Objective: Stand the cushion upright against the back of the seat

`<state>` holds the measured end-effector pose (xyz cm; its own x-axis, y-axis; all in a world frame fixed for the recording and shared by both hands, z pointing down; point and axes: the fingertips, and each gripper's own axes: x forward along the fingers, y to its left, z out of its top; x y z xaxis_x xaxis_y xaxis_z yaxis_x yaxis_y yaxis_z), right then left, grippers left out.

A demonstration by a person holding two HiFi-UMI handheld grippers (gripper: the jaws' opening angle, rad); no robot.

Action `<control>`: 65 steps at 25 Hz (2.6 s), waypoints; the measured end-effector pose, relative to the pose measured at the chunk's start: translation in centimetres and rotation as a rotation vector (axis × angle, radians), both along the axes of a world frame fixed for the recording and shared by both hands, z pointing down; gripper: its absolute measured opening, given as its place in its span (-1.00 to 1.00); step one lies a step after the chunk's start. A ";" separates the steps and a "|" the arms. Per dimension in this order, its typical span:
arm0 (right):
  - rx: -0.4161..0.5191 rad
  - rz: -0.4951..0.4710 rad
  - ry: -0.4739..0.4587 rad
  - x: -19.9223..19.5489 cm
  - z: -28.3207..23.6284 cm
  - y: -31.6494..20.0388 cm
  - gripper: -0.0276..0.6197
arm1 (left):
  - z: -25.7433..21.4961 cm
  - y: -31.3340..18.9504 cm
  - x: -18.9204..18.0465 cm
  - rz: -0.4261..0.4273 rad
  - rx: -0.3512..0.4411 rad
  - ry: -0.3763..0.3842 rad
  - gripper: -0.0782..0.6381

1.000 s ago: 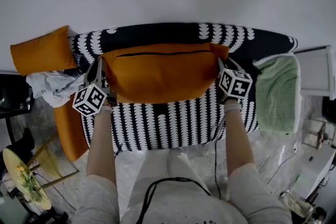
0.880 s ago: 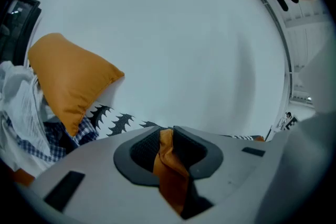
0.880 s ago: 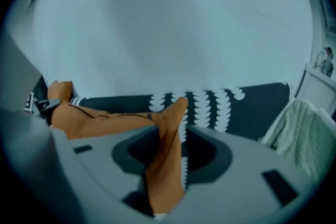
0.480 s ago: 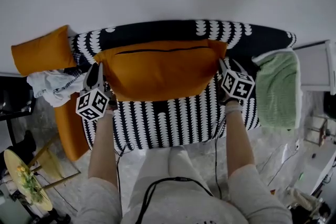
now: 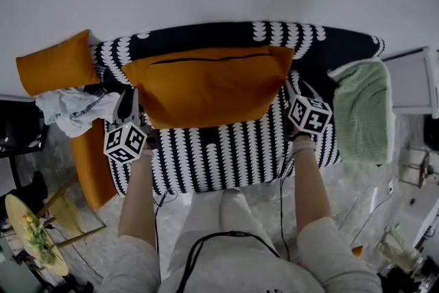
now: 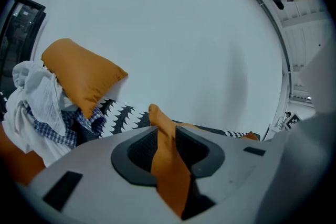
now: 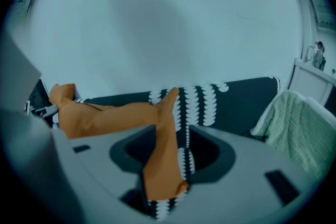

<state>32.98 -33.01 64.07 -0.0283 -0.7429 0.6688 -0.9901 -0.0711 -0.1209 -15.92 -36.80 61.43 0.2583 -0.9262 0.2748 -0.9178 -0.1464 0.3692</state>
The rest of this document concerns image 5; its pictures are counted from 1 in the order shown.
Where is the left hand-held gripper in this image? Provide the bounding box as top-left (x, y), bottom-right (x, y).
top-left (104, 87), bottom-right (152, 166)

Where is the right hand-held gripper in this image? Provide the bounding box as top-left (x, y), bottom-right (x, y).
top-left (284, 78), bottom-right (334, 141)

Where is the black white patterned seat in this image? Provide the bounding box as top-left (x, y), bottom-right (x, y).
top-left (89, 21), bottom-right (386, 197)

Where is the orange cushion with zipper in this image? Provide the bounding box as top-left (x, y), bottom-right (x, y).
top-left (121, 45), bottom-right (296, 130)

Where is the person's right forearm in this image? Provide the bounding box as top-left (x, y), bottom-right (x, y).
top-left (291, 143), bottom-right (334, 235)

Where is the person's left forearm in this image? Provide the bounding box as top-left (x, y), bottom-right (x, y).
top-left (117, 150), bottom-right (159, 248)

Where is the green knitted blanket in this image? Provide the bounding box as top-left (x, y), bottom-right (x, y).
top-left (327, 57), bottom-right (397, 166)

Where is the crumpled white cloth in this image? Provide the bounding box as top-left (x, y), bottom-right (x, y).
top-left (34, 86), bottom-right (121, 139)

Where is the checked dark cloth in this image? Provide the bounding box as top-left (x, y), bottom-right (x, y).
top-left (81, 64), bottom-right (116, 97)

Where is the round yellow side table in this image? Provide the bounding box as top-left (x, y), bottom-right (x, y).
top-left (4, 178), bottom-right (108, 278)

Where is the yellow flower bouquet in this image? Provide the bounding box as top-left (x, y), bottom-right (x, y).
top-left (20, 213), bottom-right (58, 266)

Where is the glass vase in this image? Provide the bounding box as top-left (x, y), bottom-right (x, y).
top-left (376, 225), bottom-right (423, 272)

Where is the person's white sweatshirt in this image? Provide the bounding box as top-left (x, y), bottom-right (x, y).
top-left (102, 188), bottom-right (384, 293)

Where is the white wrist strap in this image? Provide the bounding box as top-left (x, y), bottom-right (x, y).
top-left (292, 137), bottom-right (317, 153)

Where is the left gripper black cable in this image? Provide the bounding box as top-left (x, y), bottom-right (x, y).
top-left (152, 187), bottom-right (180, 255)

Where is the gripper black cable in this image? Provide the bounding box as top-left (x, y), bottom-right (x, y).
top-left (278, 153), bottom-right (296, 262)
top-left (152, 187), bottom-right (180, 255)

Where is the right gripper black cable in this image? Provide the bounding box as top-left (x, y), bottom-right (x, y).
top-left (278, 153), bottom-right (296, 262)

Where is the white frame furniture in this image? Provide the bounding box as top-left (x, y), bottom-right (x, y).
top-left (381, 47), bottom-right (439, 115)

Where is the white floor cable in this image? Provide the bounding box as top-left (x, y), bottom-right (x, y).
top-left (348, 180), bottom-right (394, 248)

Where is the small wire frame stand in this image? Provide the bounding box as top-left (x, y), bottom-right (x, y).
top-left (399, 148), bottom-right (432, 190)

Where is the black cable on chest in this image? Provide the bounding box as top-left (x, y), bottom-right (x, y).
top-left (178, 231), bottom-right (283, 293)

